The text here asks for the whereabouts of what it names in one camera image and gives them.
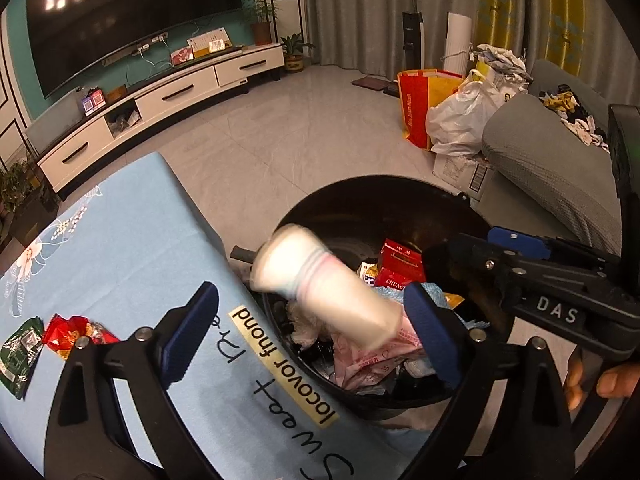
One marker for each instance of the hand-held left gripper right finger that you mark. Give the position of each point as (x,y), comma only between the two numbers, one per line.
(432,335)

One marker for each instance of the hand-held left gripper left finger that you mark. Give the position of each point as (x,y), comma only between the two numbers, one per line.
(192,332)

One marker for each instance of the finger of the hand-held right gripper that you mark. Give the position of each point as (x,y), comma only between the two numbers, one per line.
(515,239)
(480,260)

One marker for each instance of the blue cloth mask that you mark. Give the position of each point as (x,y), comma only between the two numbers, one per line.
(435,295)

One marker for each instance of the pink printed wrapper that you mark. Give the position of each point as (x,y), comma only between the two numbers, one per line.
(365,367)

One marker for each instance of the red cigarette box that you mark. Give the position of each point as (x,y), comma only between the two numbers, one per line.
(400,265)

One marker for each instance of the white striped paper cup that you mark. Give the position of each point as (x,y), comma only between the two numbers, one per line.
(325,290)

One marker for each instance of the black trash bin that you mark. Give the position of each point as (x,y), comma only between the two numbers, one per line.
(360,210)

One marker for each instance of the person's right hand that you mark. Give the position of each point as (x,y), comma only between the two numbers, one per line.
(617,382)

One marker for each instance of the cardboard box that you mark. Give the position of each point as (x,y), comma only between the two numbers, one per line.
(465,175)

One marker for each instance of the grey sofa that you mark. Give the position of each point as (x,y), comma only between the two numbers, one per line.
(545,160)

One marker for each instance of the blue floral tablecloth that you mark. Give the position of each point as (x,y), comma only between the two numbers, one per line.
(140,240)

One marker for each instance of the red gold candy wrapper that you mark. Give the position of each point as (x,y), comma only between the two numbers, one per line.
(70,332)

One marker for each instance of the large white plastic bag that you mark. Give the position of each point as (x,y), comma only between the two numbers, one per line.
(460,115)

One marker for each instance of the pile of clothes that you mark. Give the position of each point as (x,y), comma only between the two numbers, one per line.
(575,115)

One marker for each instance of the red yellow shopping bag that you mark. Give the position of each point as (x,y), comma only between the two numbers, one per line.
(415,105)

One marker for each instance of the green snack packet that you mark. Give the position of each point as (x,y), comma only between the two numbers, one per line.
(20,355)

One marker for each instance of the crumpled patterned cloth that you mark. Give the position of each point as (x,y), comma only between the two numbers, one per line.
(502,65)

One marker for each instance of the dark floor mat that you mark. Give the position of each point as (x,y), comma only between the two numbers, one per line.
(375,84)

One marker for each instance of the upright vacuum cleaner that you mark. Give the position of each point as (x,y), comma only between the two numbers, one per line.
(412,25)

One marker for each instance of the white television cabinet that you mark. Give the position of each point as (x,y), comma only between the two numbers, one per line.
(165,95)

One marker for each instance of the grey curtain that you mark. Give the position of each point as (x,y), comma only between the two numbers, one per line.
(500,0)

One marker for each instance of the clear storage box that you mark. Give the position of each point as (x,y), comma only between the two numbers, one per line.
(52,125)

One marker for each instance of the red photo card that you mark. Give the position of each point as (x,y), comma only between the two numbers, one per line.
(182,56)

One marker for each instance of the small potted plant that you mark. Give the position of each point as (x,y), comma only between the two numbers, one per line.
(295,52)

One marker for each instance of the white desk calendar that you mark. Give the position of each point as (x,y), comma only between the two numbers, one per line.
(210,41)

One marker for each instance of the tall potted plant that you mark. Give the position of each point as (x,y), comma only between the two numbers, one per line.
(260,22)

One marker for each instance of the large black television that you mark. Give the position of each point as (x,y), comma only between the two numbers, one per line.
(130,15)

